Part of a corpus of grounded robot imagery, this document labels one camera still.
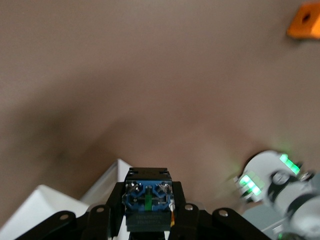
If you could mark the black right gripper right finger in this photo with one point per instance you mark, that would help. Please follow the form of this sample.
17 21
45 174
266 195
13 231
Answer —
178 200

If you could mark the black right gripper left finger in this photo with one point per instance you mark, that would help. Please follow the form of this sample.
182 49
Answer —
117 200

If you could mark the blue and black button switch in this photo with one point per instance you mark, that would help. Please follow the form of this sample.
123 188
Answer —
147 197

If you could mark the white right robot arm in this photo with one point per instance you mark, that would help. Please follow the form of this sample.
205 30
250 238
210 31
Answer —
275 180

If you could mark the white drawer cabinet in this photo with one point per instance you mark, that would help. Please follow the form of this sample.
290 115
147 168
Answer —
42 207

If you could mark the orange and black cube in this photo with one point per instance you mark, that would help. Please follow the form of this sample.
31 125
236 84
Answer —
303 22

